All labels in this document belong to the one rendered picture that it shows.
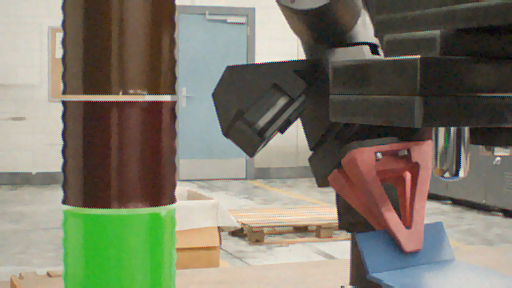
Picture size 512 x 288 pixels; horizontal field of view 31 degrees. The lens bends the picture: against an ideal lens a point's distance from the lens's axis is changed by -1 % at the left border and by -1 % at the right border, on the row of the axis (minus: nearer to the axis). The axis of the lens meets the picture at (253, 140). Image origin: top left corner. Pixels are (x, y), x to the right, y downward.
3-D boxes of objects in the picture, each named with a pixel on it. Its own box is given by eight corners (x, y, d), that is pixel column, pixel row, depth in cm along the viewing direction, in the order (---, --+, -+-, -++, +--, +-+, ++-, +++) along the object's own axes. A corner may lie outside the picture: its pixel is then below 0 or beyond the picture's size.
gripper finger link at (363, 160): (383, 248, 61) (342, 123, 65) (343, 281, 67) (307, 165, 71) (468, 233, 64) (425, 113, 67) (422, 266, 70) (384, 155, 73)
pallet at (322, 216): (341, 220, 810) (341, 204, 809) (396, 237, 716) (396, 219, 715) (210, 226, 768) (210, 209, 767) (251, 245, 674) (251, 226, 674)
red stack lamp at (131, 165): (159, 193, 33) (159, 99, 33) (192, 206, 29) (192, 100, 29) (51, 197, 31) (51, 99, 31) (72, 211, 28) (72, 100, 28)
